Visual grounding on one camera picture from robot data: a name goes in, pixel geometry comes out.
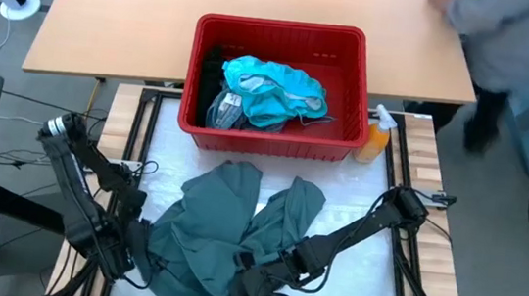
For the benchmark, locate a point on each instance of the light wooden desk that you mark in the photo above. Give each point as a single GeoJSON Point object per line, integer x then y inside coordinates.
{"type": "Point", "coordinates": [135, 16]}

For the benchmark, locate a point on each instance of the black aluminium table frame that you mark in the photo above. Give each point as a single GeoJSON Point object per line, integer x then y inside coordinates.
{"type": "Point", "coordinates": [401, 290]}

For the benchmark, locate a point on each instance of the grey garment with label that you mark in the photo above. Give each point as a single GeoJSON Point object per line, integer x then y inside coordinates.
{"type": "Point", "coordinates": [226, 109]}

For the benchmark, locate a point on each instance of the person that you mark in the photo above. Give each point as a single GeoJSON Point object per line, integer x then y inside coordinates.
{"type": "Point", "coordinates": [507, 45]}

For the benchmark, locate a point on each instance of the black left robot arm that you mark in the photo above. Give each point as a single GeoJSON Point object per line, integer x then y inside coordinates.
{"type": "Point", "coordinates": [71, 184]}

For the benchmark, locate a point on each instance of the red plastic bin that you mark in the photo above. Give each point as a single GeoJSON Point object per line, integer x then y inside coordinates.
{"type": "Point", "coordinates": [275, 141]}

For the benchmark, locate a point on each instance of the orange spray bottle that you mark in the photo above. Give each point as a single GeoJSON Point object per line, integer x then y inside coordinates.
{"type": "Point", "coordinates": [374, 142]}

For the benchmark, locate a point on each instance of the grey-teal shirt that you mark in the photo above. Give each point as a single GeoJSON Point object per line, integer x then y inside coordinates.
{"type": "Point", "coordinates": [216, 231]}

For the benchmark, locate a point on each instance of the black garment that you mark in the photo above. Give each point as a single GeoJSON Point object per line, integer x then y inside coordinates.
{"type": "Point", "coordinates": [210, 88]}

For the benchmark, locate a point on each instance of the turquoise garment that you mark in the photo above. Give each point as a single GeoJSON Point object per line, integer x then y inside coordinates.
{"type": "Point", "coordinates": [275, 95]}

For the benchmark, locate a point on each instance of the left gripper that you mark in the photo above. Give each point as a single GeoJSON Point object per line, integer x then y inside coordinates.
{"type": "Point", "coordinates": [133, 252]}

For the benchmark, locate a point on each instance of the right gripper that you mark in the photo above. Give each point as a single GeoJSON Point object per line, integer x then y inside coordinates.
{"type": "Point", "coordinates": [256, 277]}

